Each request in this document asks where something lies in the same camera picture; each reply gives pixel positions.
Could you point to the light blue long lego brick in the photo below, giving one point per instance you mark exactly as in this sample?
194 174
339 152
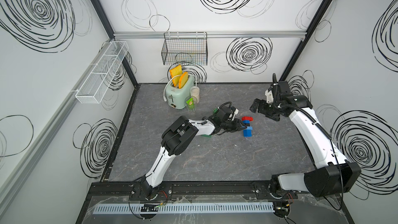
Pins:
248 132

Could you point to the white mesh wall shelf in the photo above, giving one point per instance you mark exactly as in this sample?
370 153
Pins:
104 70

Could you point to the red long lego brick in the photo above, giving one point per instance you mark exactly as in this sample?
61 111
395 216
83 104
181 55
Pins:
247 118

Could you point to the yellow toast slice back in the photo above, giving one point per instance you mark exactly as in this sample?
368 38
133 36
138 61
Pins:
175 74

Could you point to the orange toast slice front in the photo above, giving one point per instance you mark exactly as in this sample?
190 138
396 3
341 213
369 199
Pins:
183 80

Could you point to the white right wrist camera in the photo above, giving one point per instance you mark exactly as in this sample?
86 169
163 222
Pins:
269 96

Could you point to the clear glass with green packet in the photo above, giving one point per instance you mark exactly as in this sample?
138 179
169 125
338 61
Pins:
191 104

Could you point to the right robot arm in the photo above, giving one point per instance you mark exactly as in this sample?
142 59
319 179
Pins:
333 173

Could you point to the mint green toaster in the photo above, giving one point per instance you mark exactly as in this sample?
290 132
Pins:
175 97

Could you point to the jar of beige grains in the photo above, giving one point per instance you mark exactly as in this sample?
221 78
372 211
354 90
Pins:
195 93

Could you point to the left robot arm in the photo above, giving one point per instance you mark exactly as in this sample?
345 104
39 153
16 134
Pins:
179 136

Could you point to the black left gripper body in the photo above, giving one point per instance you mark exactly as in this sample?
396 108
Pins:
229 126

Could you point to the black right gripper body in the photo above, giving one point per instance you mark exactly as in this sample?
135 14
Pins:
267 109

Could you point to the black wire basket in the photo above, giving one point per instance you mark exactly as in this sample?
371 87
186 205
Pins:
189 47

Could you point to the white slotted cable duct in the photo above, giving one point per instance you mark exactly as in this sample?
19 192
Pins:
185 208

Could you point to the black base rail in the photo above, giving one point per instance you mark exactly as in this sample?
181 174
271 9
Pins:
171 190

